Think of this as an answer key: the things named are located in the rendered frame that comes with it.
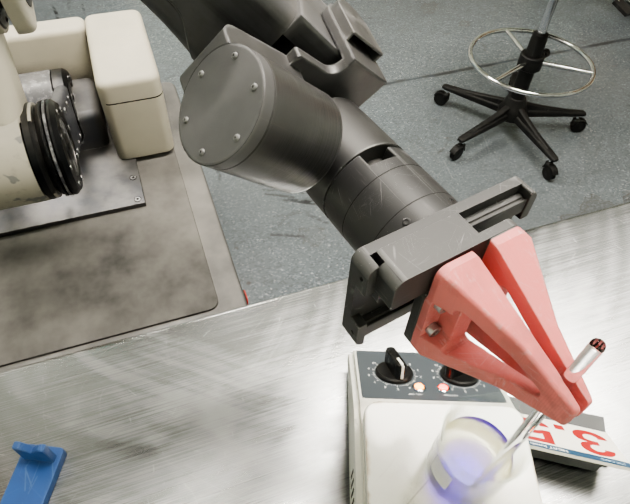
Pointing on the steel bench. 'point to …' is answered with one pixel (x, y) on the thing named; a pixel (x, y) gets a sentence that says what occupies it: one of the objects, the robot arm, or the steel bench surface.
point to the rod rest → (34, 474)
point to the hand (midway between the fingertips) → (563, 398)
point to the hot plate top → (399, 438)
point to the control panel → (428, 369)
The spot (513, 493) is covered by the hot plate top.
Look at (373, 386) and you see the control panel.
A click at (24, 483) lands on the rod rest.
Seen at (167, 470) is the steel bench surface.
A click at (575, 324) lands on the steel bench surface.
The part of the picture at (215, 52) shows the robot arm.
